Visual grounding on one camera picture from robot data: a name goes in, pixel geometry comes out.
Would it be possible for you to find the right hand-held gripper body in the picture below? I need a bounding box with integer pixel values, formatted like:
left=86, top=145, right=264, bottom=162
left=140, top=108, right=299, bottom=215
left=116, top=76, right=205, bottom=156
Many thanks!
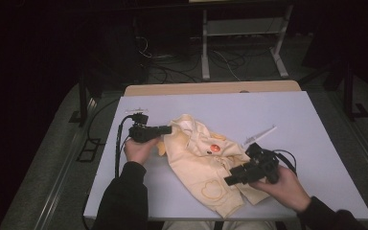
left=242, top=126, right=282, bottom=185

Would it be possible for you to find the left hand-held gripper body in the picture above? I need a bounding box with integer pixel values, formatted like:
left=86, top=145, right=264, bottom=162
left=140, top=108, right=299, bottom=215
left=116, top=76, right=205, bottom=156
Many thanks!
left=124, top=107, right=161, bottom=144

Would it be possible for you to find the cream baby garment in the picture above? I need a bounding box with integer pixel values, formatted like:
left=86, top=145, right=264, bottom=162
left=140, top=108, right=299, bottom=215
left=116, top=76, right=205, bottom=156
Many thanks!
left=156, top=113, right=271, bottom=219

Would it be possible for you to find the person's left hand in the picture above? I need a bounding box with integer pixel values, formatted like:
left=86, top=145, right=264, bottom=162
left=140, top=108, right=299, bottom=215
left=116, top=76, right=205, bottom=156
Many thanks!
left=123, top=136, right=161, bottom=167

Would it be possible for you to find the person's right hand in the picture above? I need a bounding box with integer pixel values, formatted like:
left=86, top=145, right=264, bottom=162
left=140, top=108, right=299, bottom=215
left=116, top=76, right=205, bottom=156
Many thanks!
left=248, top=165, right=312, bottom=214

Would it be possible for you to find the white table board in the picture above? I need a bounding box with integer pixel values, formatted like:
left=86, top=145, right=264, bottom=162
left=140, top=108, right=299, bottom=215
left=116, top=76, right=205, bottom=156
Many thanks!
left=82, top=90, right=368, bottom=222

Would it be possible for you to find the wooden table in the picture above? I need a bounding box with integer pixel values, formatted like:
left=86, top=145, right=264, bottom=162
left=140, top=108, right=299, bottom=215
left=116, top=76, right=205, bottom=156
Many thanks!
left=123, top=80, right=302, bottom=98

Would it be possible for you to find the black metal stand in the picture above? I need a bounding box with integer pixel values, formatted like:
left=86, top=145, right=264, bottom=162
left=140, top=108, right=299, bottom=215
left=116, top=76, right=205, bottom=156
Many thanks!
left=299, top=59, right=368, bottom=122
left=68, top=71, right=104, bottom=127

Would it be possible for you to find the white metal stand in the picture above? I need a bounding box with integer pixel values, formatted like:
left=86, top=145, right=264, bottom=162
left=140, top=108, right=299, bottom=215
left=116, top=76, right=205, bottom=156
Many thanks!
left=200, top=4, right=294, bottom=81

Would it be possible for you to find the left hand-held gripper black cable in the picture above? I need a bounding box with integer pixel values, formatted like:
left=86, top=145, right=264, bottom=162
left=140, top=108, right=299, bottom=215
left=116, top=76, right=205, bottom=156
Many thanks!
left=114, top=114, right=136, bottom=179

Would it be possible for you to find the hand-held gripper black cable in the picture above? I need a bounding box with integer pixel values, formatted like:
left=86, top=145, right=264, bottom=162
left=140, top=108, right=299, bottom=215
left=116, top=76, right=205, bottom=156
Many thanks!
left=272, top=149, right=298, bottom=177
left=114, top=114, right=136, bottom=179

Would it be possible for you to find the right hand-held gripper black cable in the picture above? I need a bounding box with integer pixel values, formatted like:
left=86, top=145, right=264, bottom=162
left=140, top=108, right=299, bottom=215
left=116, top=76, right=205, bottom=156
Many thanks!
left=272, top=149, right=298, bottom=177

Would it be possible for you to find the black floor cable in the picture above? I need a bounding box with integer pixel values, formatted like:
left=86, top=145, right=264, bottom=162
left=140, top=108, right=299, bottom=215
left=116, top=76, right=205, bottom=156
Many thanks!
left=86, top=97, right=121, bottom=147

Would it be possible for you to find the black floor frame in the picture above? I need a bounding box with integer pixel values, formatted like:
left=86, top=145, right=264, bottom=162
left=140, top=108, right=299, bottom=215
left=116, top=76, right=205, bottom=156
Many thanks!
left=76, top=137, right=102, bottom=163

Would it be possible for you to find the bundle of floor cables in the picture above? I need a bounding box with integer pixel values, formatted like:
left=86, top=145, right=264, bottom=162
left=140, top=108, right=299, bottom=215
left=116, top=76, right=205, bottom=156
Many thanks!
left=135, top=34, right=247, bottom=84

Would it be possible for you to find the metal floor rail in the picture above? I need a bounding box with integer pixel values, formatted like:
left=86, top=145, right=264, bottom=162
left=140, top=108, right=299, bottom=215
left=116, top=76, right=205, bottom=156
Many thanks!
left=34, top=95, right=98, bottom=230
left=328, top=91, right=368, bottom=181

